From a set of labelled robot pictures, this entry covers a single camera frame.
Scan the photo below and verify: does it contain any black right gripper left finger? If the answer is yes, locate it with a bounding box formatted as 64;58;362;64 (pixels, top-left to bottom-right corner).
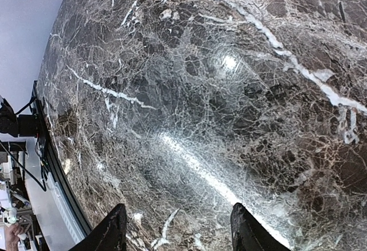
70;203;127;251

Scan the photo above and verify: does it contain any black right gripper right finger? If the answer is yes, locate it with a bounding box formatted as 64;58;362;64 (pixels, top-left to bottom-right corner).
231;203;289;251

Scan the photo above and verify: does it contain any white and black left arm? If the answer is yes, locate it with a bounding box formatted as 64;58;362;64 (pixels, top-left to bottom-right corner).
1;97;40;138

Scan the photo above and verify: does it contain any black aluminium front rail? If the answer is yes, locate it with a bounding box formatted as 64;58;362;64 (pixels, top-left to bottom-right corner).
32;80;92;238

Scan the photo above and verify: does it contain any white slotted cable duct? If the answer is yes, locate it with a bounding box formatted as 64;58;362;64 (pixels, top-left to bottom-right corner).
47;172;84;245

